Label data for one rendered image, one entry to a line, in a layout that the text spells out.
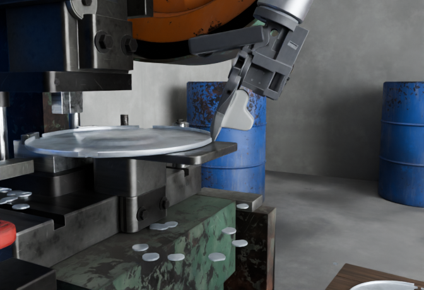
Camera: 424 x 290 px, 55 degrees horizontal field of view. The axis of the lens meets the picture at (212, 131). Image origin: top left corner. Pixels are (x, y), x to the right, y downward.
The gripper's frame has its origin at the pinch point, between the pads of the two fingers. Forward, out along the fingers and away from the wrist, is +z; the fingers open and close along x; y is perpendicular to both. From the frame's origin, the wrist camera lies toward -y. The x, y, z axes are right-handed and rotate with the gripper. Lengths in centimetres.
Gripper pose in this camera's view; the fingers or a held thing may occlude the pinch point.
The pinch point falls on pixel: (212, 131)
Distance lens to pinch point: 64.5
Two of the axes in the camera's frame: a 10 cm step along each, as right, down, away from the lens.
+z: -4.0, 9.0, 1.6
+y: 9.1, 4.2, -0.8
